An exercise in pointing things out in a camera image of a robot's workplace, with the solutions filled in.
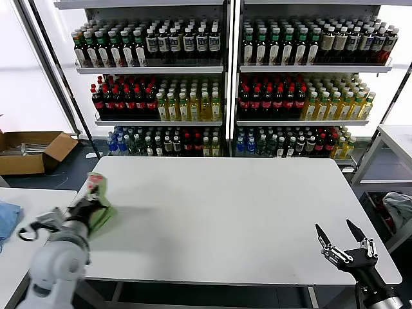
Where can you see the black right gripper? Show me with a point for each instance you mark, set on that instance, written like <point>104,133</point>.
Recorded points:
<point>363,267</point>

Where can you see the blue water bottle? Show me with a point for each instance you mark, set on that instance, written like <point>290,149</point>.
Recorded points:
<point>121,147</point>
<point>251,148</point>
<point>240,148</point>
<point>111,146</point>

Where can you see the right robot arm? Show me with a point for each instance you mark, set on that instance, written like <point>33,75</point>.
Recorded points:
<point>380,297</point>

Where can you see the black metal post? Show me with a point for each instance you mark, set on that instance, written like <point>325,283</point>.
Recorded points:
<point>48,54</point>

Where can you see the dark drink bottle cream label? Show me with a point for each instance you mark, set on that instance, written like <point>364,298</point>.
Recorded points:
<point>326,42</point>
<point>340,42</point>

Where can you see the open cardboard box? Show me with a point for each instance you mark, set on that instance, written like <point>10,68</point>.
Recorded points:
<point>22,164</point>

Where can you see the blue cloth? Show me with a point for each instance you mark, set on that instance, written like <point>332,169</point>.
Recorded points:
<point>8,222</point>

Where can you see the cola bottle red cap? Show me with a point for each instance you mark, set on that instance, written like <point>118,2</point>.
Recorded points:
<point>96,104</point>
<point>118,104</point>
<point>151,104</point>
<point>330,145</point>
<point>256,103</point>
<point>320,146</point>
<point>129,104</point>
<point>140,104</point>
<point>107,104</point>
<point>277,103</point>
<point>197,146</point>
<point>300,103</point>
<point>187,146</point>
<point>244,103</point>
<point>266,103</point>
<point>288,103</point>

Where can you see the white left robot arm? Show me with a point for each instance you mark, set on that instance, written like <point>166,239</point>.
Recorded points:
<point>54,264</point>

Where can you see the grey metal frame table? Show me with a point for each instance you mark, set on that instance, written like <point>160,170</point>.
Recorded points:
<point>396,135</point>

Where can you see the light green shirt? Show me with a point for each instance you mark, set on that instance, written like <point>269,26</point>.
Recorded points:
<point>104,212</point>

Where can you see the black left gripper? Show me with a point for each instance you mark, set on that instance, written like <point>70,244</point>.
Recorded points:
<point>80,210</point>

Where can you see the white side table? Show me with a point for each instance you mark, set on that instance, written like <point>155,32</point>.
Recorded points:
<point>38,199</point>

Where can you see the dark tea bottle green cap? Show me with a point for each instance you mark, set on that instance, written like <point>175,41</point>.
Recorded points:
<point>91,55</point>
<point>139,55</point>
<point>274,51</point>
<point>314,51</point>
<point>248,51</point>
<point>301,51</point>
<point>127,55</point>
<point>79,54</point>
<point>115,55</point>
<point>103,55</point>
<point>261,51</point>
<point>287,51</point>

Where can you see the yellow juice bottle green label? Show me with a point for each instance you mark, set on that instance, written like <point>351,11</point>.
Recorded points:
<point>216,111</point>
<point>183,111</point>
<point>194,111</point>
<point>322,111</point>
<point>333,111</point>
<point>349,149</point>
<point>310,111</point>
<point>338,149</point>
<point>356,111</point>
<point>345,111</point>
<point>205,111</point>
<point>162,111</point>
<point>172,111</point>
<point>368,109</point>

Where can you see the dark drink bottle blue label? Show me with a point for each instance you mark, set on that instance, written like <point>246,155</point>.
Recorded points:
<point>366,42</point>
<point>378,42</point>
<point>189,43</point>
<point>202,43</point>
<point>390,43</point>
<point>353,42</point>
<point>152,43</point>
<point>174,43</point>
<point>214,43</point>
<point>163,43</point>

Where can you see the crumpled white cloth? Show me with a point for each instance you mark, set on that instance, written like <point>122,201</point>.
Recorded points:
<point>399,206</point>

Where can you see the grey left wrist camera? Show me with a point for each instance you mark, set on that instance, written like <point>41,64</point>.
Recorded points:
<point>50,220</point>

